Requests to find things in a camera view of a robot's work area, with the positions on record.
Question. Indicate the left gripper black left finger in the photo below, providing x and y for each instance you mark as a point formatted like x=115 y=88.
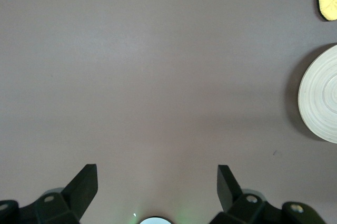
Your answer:
x=65 y=205

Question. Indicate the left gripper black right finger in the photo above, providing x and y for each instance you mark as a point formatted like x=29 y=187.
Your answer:
x=237 y=208

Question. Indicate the round pale wooden plate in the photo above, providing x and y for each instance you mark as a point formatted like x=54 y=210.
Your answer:
x=321 y=97

